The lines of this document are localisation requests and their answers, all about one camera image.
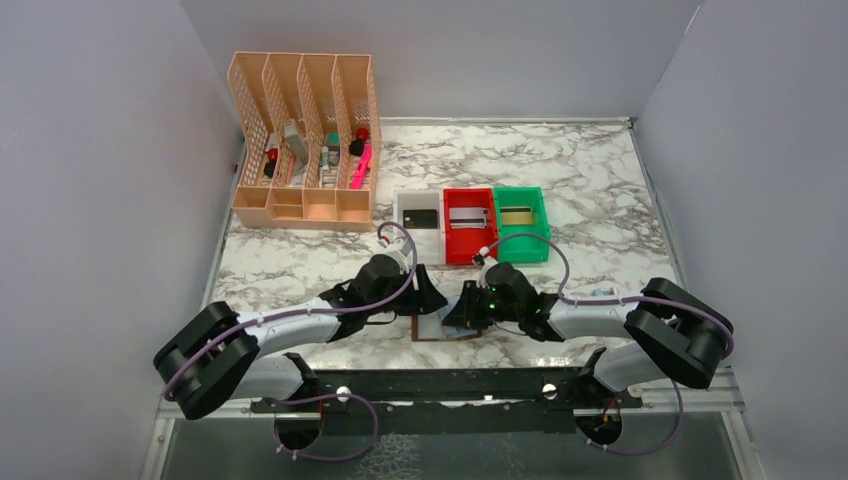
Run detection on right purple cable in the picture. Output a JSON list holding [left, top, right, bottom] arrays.
[[471, 233, 737, 359]]

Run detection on red plastic bin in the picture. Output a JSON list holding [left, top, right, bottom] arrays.
[[443, 188, 498, 266]]

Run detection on purple cable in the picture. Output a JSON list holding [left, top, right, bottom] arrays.
[[162, 221, 419, 402], [471, 233, 737, 359]]

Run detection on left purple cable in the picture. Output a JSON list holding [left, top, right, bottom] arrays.
[[162, 221, 419, 402]]

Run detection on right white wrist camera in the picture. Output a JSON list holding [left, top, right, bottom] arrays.
[[472, 247, 498, 267]]

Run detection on black mounting rail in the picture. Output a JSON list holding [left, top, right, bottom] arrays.
[[250, 367, 642, 436]]

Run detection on black credit card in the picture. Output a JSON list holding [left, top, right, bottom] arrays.
[[401, 209, 439, 230]]

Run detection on green plastic bin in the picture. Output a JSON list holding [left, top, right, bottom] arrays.
[[493, 187, 551, 264]]

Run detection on grey stapler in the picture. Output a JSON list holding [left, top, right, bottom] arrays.
[[282, 119, 309, 161]]

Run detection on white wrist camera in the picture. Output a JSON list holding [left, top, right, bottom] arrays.
[[472, 247, 498, 267], [380, 238, 413, 272]]

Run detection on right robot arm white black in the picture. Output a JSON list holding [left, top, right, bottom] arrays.
[[442, 262, 734, 393]]

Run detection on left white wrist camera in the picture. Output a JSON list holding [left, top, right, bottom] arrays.
[[380, 238, 413, 272]]

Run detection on white striped credit card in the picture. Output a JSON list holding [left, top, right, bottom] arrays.
[[448, 207, 489, 229]]

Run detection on red black marker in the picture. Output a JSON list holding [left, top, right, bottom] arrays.
[[263, 148, 279, 179]]

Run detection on brown leather card holder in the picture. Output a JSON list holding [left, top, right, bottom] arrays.
[[411, 296, 482, 342]]

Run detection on gold credit card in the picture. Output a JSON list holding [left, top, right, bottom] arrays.
[[499, 206, 535, 226]]

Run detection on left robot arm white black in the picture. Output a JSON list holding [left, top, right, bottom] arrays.
[[153, 254, 448, 420]]

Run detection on peach plastic desk organizer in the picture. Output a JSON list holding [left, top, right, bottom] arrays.
[[227, 51, 382, 231]]

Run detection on green cap glue stick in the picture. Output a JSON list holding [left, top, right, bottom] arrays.
[[319, 132, 340, 172]]

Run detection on pink highlighter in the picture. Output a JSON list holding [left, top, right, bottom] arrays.
[[350, 143, 373, 189]]

